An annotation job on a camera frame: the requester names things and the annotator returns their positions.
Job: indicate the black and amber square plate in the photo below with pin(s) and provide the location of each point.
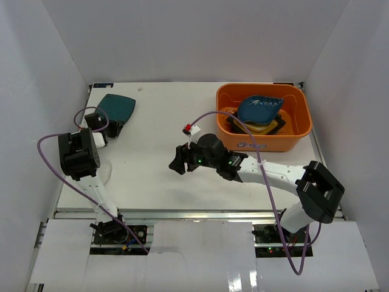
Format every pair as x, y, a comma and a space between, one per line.
237, 128

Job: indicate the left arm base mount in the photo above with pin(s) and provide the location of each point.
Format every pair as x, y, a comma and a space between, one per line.
117, 243

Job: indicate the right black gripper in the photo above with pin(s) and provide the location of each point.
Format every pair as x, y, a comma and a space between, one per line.
184, 155

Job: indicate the yellow rounded plate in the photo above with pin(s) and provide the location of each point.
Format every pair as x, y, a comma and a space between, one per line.
261, 128

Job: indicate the blue table label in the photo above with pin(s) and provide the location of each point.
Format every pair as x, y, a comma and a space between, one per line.
103, 85

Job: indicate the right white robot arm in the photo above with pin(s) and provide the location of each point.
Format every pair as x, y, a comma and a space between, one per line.
318, 190

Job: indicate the dark blue shell plate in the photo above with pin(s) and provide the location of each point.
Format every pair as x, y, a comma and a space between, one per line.
259, 109

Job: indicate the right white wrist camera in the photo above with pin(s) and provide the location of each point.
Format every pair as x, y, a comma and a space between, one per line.
193, 132

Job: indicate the teal square plate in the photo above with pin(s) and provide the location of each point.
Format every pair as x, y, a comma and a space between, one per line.
117, 108

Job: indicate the aluminium table front rail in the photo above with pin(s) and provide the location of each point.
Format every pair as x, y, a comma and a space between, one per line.
171, 214

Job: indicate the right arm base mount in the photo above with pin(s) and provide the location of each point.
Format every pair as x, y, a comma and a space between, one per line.
268, 234

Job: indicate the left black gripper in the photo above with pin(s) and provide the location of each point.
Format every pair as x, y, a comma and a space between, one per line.
110, 128

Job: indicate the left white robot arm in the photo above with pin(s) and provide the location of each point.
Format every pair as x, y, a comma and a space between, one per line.
79, 160

